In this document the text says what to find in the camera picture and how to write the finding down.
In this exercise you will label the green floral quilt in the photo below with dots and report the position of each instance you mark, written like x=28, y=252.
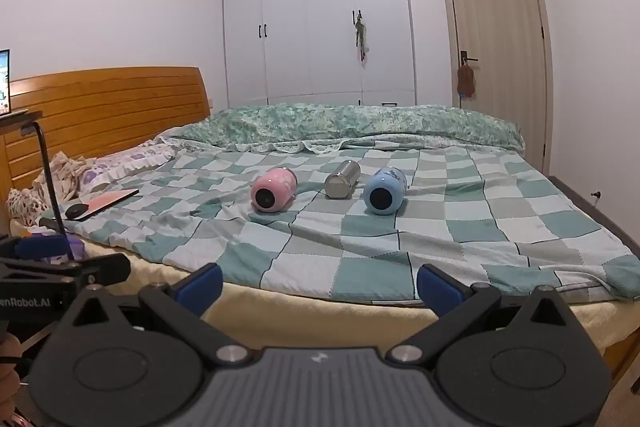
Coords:
x=350, y=122

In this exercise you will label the white wardrobe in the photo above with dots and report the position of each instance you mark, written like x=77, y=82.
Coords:
x=300, y=32

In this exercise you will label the small purple object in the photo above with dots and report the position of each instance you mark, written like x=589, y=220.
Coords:
x=76, y=248

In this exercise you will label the brown hanging pouch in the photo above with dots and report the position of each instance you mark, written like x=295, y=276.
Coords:
x=465, y=81

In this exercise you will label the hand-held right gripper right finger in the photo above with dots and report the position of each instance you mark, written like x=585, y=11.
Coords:
x=440, y=294

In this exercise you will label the laptop screen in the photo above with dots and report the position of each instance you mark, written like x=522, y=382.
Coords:
x=4, y=82

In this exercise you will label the black round object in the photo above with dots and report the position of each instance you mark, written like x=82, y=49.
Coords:
x=76, y=211

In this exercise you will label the blue cup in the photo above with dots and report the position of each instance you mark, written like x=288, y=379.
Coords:
x=387, y=184

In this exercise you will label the purple floral pillow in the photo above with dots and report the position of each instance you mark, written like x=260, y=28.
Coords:
x=100, y=169

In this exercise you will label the person's left hand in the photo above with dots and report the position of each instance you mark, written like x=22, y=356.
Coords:
x=7, y=349

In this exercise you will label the green hanging ornament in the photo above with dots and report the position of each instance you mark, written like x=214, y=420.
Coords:
x=361, y=39

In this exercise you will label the stainless steel cup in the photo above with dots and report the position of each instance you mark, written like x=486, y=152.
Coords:
x=345, y=177

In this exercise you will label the beige mattress pad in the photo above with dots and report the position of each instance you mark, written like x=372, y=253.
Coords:
x=310, y=307

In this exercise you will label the green checkered blanket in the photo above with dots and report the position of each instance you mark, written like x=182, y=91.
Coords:
x=350, y=247

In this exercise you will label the wooden headboard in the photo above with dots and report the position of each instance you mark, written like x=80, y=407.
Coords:
x=115, y=107

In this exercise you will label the beige door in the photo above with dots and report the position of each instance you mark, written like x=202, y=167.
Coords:
x=500, y=32

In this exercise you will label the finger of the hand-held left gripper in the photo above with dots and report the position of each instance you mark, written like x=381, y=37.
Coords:
x=107, y=268
x=40, y=248

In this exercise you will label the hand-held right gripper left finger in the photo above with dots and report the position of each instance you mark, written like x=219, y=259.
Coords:
x=202, y=289

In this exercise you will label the pink cup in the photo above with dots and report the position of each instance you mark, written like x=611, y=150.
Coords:
x=280, y=184

